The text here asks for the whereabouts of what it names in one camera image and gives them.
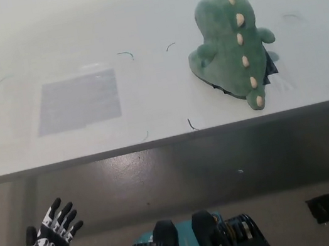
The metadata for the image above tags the green plush dinosaur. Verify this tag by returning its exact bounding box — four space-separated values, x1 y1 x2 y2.
177 0 288 121

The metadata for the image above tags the black teal robot torso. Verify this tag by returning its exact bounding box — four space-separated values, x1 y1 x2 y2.
117 199 275 246

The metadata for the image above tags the grey translucent tape patch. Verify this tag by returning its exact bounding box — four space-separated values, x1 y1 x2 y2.
28 67 124 138

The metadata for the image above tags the black tape patch on table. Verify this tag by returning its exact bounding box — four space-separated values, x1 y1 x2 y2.
193 45 284 104

